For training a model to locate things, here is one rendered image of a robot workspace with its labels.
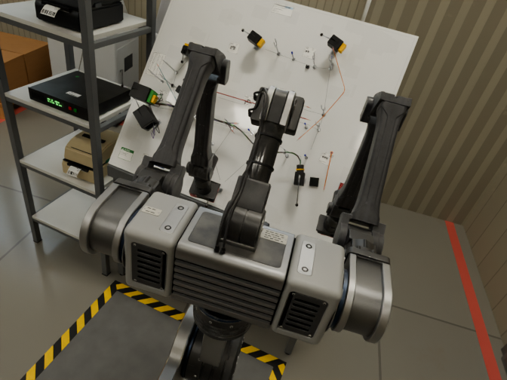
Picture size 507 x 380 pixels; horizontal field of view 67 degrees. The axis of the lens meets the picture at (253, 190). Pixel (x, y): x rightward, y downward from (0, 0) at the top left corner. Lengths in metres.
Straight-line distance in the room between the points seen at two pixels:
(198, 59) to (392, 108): 0.50
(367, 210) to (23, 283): 2.20
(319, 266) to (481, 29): 2.78
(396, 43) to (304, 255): 1.35
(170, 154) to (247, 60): 1.03
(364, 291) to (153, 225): 0.39
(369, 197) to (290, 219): 0.84
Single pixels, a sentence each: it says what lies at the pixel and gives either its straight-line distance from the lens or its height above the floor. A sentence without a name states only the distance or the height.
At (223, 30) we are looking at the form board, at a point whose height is 1.51.
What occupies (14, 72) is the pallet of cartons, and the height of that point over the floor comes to 0.37.
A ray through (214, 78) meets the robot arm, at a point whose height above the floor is 1.60.
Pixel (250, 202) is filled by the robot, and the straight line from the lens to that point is 0.66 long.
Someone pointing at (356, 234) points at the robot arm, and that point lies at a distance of 0.88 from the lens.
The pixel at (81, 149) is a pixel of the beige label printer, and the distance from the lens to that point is 2.24.
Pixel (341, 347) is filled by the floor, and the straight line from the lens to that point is 2.54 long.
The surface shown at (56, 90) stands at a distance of 2.17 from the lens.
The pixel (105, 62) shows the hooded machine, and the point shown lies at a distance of 3.88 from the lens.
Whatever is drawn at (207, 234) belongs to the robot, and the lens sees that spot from 0.70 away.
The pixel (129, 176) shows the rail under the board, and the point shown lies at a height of 0.85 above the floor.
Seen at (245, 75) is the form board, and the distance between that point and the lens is 1.87.
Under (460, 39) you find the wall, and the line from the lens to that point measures 3.28.
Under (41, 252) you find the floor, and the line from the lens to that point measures 2.85.
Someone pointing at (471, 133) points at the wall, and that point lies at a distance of 3.56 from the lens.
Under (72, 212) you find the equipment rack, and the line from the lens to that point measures 2.74.
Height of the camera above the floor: 2.01
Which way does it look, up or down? 36 degrees down
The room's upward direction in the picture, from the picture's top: 12 degrees clockwise
